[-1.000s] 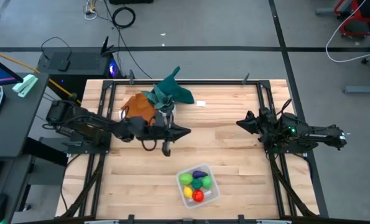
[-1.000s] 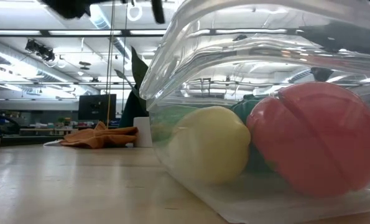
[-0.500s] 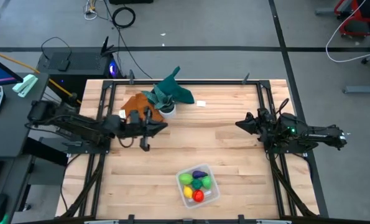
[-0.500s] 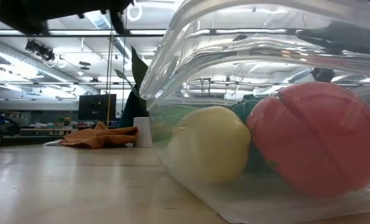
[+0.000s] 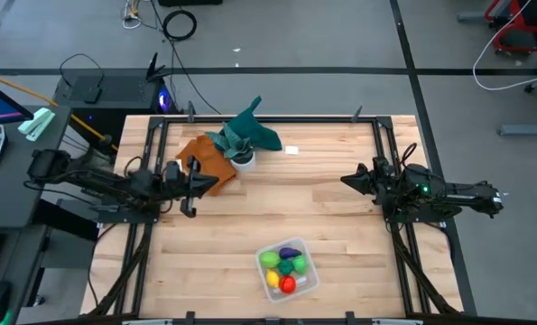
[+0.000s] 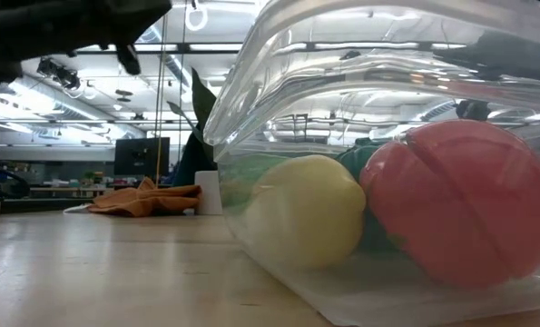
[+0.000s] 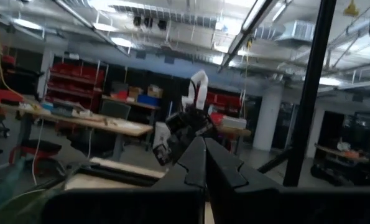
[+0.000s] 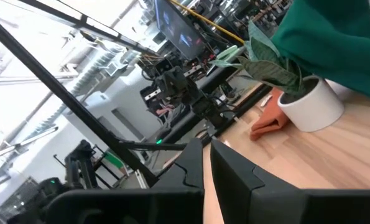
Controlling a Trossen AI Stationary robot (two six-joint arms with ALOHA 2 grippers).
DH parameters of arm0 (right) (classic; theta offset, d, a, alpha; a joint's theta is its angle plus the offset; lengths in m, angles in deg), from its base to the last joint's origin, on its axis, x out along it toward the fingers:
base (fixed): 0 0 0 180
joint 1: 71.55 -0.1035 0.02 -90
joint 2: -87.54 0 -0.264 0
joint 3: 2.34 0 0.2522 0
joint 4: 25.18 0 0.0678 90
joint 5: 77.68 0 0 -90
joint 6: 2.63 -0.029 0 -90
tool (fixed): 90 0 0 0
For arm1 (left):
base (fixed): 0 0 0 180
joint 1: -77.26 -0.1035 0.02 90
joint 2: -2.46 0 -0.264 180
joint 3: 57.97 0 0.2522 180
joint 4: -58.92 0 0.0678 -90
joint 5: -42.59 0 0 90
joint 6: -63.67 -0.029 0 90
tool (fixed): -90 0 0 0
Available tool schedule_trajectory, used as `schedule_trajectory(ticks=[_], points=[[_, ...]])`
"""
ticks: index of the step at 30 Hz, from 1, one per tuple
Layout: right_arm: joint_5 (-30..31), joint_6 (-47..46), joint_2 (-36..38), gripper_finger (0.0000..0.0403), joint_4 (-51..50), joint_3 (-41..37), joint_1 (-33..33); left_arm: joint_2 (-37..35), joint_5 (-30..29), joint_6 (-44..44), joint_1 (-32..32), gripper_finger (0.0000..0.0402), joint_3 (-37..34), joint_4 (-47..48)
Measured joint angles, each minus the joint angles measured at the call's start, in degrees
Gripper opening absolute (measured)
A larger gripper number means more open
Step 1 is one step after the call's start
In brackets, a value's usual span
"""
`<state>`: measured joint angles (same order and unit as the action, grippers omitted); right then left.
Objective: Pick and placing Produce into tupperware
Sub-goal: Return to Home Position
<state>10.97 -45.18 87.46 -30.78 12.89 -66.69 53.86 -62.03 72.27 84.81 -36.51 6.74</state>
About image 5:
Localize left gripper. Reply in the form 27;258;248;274
164;155;220;218

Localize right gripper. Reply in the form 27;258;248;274
340;155;399;200

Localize lime green toy fruit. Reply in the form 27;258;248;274
258;250;282;270

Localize purple toy eggplant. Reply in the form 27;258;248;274
278;246;303;260

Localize red toy tomato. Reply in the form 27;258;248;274
279;274;298;295

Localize clear plastic tupperware container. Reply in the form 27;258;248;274
255;237;321;304

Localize orange cloth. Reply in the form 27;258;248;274
175;134;238;197

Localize white plant pot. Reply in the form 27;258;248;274
229;151;257;173

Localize green potted plant leaves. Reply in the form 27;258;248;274
204;122;255;160

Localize dark green cloth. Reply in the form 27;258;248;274
222;95;283;153

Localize black computer tower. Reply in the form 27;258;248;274
52;74;171;136

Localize black wifi antenna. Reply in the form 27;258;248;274
144;51;167;83

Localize small black device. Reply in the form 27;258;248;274
83;86;104;106

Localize grey metal floor bar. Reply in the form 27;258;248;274
497;121;537;138
456;10;493;23

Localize mint green stapler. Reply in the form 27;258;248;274
17;107;56;143

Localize black box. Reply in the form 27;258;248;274
157;0;224;8

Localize yellow pole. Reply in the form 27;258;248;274
0;68;118;153

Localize dark side desk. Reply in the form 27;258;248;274
0;223;52;325

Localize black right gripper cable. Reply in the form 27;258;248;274
400;143;419;171

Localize black metal table frame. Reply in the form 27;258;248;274
87;115;466;317

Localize white floor cable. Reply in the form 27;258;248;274
471;0;537;91

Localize coiled black cable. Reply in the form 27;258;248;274
162;9;199;42

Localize white and orange wire bundle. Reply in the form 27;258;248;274
122;0;144;31

